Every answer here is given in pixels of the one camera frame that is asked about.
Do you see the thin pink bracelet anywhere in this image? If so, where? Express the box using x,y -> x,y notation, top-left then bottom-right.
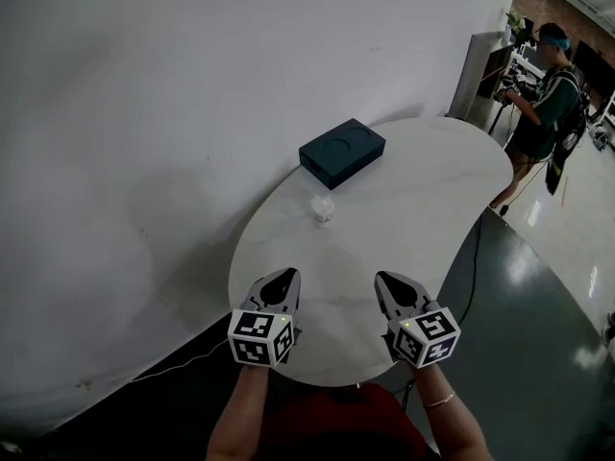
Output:
423,390 -> 456,409

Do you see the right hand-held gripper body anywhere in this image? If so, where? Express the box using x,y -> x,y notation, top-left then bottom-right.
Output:
374,270 -> 461,369

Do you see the potted green plant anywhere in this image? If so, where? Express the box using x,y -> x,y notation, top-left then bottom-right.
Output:
504,11 -> 529,43

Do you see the white floor cable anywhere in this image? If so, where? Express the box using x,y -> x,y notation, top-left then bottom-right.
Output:
128,337 -> 233,384

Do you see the person's left forearm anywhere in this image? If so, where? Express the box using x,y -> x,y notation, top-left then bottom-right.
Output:
205,364 -> 271,461

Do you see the person's right forearm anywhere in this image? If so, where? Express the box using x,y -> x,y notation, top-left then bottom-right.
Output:
411,360 -> 497,461

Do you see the black floor cable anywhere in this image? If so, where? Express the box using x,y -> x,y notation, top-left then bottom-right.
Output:
451,212 -> 483,327

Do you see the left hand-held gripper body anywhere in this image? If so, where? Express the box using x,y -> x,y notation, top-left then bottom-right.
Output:
227,267 -> 305,369

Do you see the dark teal rectangular box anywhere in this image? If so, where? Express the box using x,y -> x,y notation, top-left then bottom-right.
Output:
298,117 -> 387,191

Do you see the grey open shelf cabinet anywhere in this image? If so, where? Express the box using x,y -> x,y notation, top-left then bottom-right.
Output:
448,30 -> 516,132

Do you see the person's red clothing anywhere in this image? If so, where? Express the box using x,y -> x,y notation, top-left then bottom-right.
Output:
257,383 -> 430,461

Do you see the black monitor screen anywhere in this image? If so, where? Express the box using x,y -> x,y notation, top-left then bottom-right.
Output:
573,39 -> 615,110

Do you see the clear white cotton swab container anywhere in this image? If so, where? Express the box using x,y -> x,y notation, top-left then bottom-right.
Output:
309,195 -> 335,226

